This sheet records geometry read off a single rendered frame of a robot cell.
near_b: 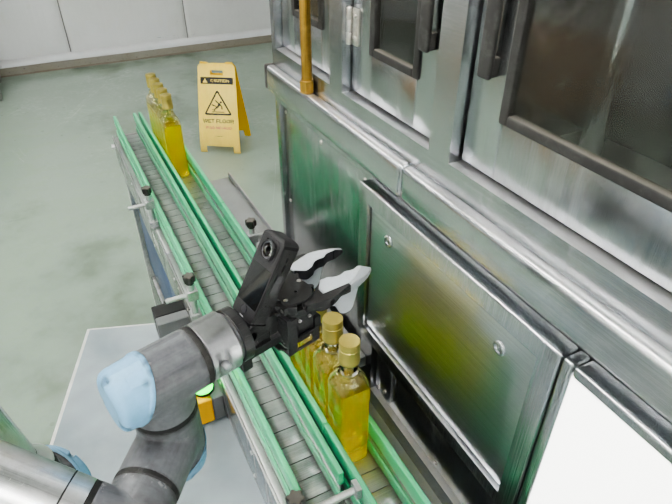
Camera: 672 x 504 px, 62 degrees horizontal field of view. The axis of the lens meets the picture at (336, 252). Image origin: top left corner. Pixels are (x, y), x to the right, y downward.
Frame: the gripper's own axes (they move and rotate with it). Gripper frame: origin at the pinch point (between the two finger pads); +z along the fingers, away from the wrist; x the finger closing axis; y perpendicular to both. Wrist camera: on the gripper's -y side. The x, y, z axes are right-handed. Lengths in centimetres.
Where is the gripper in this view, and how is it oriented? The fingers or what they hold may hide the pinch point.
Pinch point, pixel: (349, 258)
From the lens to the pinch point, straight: 78.5
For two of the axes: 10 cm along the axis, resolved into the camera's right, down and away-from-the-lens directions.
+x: 6.7, 4.3, -6.1
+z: 7.4, -3.9, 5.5
